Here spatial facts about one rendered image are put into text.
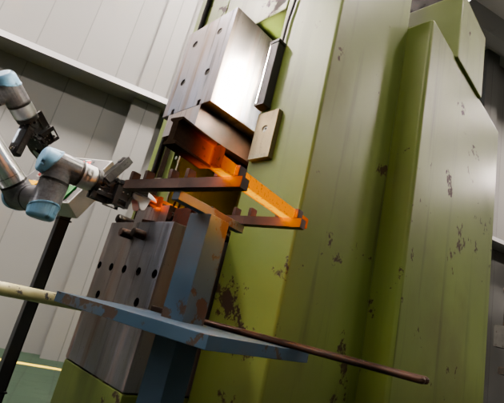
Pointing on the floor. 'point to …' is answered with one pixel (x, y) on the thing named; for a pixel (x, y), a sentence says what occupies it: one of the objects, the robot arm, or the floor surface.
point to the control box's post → (26, 313)
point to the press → (501, 338)
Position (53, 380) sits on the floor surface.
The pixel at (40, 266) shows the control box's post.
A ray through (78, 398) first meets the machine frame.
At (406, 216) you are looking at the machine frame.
